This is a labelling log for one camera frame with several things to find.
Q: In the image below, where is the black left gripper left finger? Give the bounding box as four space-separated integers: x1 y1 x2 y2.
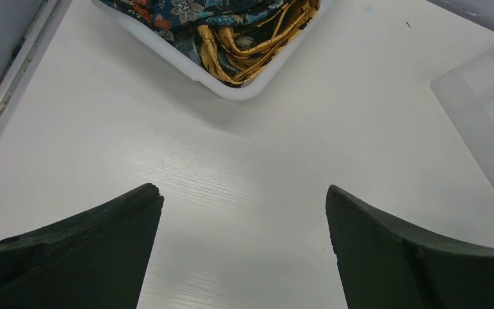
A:
0 183 164 308

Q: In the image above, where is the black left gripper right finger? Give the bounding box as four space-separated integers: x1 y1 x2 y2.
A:
325 185 494 308

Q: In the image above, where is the dark blue patterned tie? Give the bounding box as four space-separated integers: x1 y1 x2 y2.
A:
100 0 295 56

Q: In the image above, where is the yellow striped tie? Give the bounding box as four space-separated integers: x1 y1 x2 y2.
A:
196 1 320 88

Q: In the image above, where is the white plastic basket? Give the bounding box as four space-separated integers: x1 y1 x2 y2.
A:
92 1 334 101

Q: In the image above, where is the clear compartment tray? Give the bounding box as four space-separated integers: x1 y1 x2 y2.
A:
430 46 494 188

